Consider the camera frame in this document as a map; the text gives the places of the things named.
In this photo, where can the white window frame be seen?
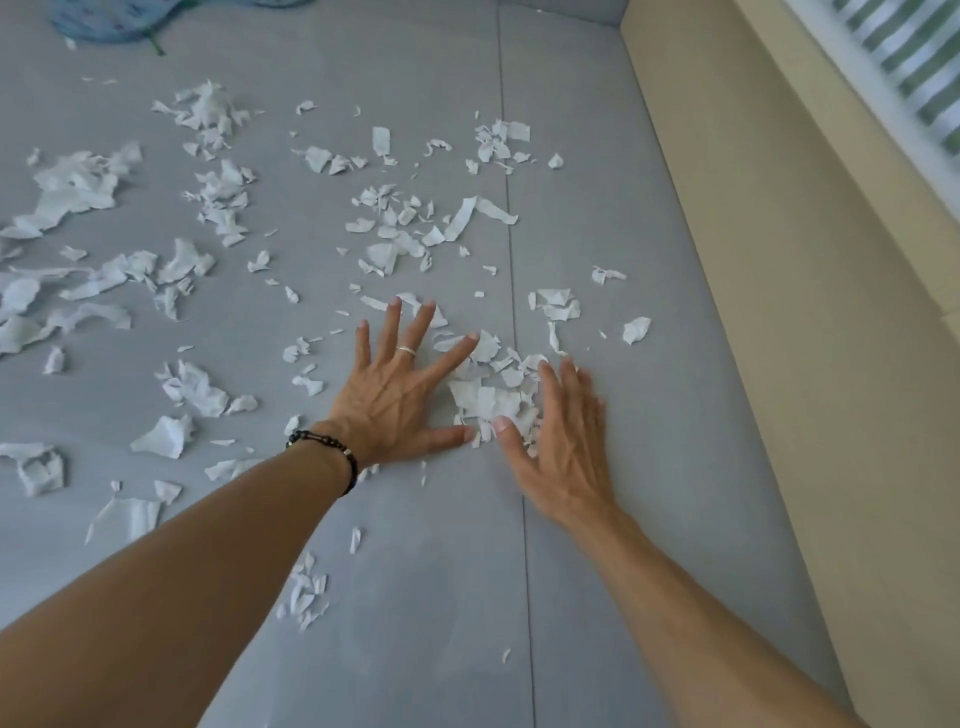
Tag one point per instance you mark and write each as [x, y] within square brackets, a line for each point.
[862, 64]

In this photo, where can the person's left middle finger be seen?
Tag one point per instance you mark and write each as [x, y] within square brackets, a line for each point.
[418, 334]

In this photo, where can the beige wall ledge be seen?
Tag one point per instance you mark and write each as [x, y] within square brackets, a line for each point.
[825, 375]

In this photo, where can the person's right thumb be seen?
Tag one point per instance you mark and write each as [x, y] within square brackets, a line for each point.
[510, 450]

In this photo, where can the blue patterned cloth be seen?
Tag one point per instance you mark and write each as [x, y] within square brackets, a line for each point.
[97, 19]

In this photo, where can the person's left forearm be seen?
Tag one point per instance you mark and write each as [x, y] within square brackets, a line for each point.
[187, 570]

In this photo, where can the person's left thumb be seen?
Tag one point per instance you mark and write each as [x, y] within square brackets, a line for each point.
[450, 439]

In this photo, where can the person's left hand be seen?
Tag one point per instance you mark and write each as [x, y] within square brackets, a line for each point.
[382, 405]

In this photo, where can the person's right hand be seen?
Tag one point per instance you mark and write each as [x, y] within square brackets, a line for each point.
[570, 465]

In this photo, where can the gathered white paper heap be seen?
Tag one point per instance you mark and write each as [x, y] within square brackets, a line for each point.
[487, 401]

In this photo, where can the person's left little finger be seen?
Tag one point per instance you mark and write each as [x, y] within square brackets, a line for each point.
[364, 349]

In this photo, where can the scattered white paper scraps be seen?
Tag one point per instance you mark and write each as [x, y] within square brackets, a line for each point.
[75, 187]

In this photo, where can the person's right forearm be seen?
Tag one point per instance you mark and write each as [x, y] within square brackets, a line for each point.
[675, 622]

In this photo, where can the green white striped curtain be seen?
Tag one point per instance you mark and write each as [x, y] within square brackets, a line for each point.
[915, 52]

